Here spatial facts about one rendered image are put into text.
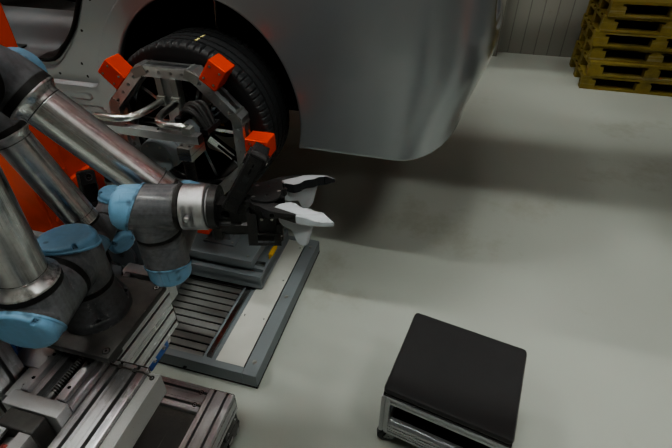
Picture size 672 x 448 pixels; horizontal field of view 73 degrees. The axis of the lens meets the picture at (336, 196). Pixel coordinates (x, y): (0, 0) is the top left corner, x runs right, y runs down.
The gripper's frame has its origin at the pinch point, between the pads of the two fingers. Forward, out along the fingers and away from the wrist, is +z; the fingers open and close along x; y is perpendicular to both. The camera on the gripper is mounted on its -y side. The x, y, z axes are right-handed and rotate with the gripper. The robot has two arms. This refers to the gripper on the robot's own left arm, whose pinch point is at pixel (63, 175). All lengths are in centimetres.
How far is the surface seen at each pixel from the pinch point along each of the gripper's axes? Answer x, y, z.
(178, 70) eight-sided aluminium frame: 34.7, -35.5, -0.3
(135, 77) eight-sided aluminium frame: 29.1, -26.5, 14.5
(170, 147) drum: 29.9, -11.5, -9.5
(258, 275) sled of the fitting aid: 73, 50, -31
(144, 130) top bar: 20.4, -17.9, -7.5
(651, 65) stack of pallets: 448, -92, -103
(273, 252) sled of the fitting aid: 85, 44, -27
